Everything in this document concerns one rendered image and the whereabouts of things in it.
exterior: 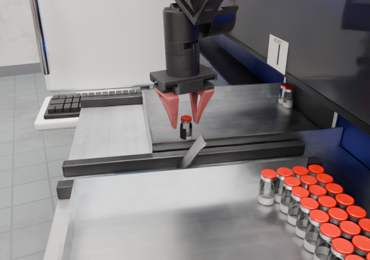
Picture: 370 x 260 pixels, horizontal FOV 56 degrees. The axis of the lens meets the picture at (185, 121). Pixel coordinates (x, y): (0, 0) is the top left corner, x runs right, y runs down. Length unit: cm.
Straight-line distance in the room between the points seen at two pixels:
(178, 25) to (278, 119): 32
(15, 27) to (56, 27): 322
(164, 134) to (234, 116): 17
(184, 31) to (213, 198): 25
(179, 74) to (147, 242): 27
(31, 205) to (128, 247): 166
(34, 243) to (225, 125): 132
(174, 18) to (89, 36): 61
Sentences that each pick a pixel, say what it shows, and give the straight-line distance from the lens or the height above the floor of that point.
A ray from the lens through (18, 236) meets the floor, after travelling 191.
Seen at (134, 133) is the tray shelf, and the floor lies 88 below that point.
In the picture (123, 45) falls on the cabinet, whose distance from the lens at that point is 113.
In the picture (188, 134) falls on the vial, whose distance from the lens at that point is 63.
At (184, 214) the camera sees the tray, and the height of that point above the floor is 88.
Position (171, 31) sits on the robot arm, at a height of 108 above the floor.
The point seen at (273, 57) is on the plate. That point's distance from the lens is 73.
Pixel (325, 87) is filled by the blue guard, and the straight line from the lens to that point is 56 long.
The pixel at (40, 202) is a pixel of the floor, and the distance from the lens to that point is 208.
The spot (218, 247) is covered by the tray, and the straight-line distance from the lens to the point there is 43.
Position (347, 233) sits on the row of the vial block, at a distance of 41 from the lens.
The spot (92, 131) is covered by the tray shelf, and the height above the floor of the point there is 88.
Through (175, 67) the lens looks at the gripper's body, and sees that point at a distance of 57.
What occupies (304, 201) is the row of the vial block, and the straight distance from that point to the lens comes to 44.
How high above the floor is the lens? 118
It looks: 25 degrees down
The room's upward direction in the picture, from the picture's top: straight up
